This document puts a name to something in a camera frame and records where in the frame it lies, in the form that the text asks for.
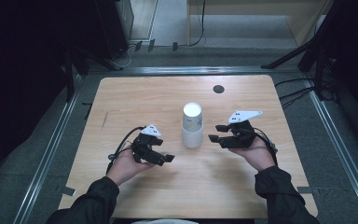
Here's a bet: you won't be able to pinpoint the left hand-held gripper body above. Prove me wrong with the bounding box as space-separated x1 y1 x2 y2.
131 124 166 166

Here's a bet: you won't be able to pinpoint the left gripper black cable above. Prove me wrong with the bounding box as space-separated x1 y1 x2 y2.
105 125 146 175

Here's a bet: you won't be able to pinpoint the person's white shirt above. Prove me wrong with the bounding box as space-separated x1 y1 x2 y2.
131 218 200 224

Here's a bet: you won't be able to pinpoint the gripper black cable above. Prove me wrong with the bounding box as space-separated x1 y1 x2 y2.
105 125 146 175
251 126 280 166

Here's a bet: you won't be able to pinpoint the wooden furniture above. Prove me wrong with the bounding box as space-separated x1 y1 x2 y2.
186 0 335 48

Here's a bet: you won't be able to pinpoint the person's right hand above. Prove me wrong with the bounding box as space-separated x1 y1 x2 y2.
229 137 277 173

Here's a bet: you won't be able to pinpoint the grey tape strip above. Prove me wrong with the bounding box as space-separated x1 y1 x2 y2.
60 185 77 197
296 186 315 196

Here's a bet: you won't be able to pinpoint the white floor cable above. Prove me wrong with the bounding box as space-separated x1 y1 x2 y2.
113 43 138 70

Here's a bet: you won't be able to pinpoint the metal floor rail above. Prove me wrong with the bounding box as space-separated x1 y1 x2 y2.
12 74 86 224
302 73 358 224
87 64 301 77

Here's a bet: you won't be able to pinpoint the stack of white cups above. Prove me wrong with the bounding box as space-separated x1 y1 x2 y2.
181 102 205 149

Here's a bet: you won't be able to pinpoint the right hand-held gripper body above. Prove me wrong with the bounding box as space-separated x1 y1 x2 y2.
225 109 264 149

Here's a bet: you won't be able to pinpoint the black floor cables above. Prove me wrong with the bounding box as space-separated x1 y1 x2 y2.
274 77 317 109

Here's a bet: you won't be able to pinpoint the person's left hand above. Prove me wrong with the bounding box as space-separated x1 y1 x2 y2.
106 147 157 187

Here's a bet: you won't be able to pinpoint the black cabinet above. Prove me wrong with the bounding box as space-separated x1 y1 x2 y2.
94 0 135 62

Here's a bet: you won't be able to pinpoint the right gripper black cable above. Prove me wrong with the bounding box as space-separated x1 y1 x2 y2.
251 126 280 166

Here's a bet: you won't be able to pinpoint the black hanging cable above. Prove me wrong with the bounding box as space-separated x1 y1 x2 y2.
188 0 207 48

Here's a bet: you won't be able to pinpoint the black metal stand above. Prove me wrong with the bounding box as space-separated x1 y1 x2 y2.
62 48 90 103

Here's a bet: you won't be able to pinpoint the black tripod stand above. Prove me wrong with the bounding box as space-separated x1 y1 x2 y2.
260 0 349 102

